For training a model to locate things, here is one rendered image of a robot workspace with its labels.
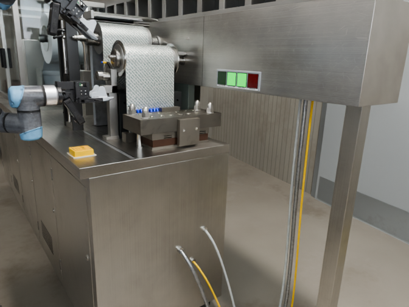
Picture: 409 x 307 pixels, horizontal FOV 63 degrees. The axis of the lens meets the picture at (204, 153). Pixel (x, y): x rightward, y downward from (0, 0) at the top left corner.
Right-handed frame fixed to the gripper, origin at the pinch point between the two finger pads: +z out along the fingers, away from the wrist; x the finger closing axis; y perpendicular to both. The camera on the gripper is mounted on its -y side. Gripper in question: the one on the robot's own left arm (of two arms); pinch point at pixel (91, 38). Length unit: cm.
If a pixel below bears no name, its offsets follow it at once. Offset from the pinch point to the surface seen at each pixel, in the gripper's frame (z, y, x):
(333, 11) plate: 29, 35, -76
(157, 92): 34.3, 0.7, -4.2
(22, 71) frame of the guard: 4, -19, 98
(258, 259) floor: 162, -37, -8
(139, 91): 26.9, -4.4, -4.2
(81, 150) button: 16.1, -38.4, -17.3
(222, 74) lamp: 42, 19, -28
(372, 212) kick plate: 238, 43, -26
